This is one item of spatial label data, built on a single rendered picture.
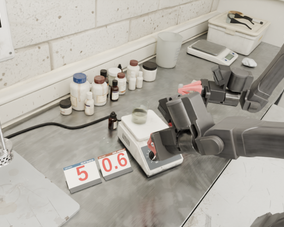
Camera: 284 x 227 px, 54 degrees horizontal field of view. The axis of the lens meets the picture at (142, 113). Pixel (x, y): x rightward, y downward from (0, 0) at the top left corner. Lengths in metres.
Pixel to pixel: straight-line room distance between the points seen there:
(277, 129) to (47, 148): 0.66
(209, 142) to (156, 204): 0.32
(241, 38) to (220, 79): 0.87
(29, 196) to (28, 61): 0.46
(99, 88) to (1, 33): 0.61
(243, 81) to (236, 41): 0.87
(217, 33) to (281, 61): 0.92
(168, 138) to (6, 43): 0.37
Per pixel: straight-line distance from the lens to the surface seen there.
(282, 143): 0.48
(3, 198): 0.80
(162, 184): 0.82
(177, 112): 0.56
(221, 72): 0.92
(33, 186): 0.81
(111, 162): 0.83
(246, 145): 0.51
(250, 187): 0.91
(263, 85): 0.97
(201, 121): 0.56
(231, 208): 0.83
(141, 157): 0.82
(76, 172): 0.80
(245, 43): 1.79
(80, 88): 1.01
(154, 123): 0.88
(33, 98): 1.03
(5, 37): 0.50
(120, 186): 0.80
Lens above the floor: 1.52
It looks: 35 degrees down
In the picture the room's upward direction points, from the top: 8 degrees clockwise
